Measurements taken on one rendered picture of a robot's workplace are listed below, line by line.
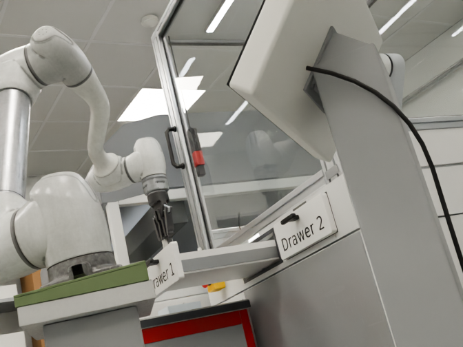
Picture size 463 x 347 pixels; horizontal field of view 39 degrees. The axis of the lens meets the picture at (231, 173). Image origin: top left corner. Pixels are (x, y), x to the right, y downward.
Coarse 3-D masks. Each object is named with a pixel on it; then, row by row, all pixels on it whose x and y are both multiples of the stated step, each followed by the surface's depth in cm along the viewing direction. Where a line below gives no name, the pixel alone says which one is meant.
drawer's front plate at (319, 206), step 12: (312, 204) 175; (324, 204) 170; (300, 216) 181; (312, 216) 176; (324, 216) 171; (276, 228) 194; (288, 228) 188; (300, 228) 181; (312, 228) 176; (324, 228) 171; (336, 228) 169; (288, 240) 188; (312, 240) 177; (288, 252) 189
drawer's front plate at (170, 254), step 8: (168, 248) 186; (176, 248) 184; (160, 256) 193; (168, 256) 187; (176, 256) 183; (160, 264) 194; (168, 264) 187; (176, 264) 182; (152, 272) 200; (160, 272) 194; (168, 272) 188; (176, 272) 182; (152, 280) 201; (168, 280) 188; (176, 280) 182; (160, 288) 195; (168, 288) 192
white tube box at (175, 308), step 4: (180, 304) 215; (184, 304) 216; (188, 304) 217; (192, 304) 218; (196, 304) 218; (200, 304) 219; (164, 308) 215; (168, 308) 213; (172, 308) 214; (176, 308) 214; (180, 308) 215; (184, 308) 216; (188, 308) 216; (192, 308) 217; (160, 312) 218; (164, 312) 215; (168, 312) 213; (172, 312) 213; (176, 312) 214
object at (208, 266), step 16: (272, 240) 199; (192, 256) 187; (208, 256) 188; (224, 256) 190; (240, 256) 192; (256, 256) 194; (272, 256) 196; (192, 272) 185; (208, 272) 190; (224, 272) 197; (240, 272) 205; (256, 272) 212; (176, 288) 206
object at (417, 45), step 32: (384, 0) 199; (416, 0) 204; (448, 0) 211; (384, 32) 193; (416, 32) 199; (448, 32) 205; (384, 64) 188; (416, 64) 193; (448, 64) 199; (416, 96) 188; (448, 96) 193
